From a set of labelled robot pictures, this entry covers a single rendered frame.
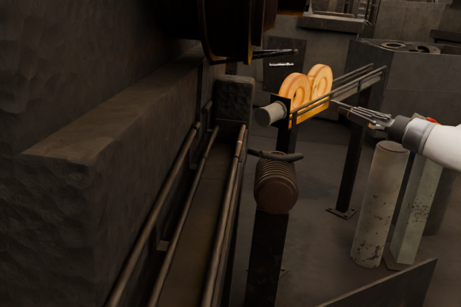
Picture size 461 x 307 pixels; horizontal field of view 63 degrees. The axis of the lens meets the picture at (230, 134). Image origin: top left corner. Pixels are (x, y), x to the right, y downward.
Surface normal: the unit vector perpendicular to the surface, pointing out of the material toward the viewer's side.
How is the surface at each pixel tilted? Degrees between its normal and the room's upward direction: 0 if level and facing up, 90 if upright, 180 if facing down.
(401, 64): 90
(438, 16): 90
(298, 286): 0
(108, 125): 0
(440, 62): 90
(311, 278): 0
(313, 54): 90
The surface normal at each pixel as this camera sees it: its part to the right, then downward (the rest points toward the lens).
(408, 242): -0.11, 0.34
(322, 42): -0.34, 0.30
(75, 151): 0.08, -0.93
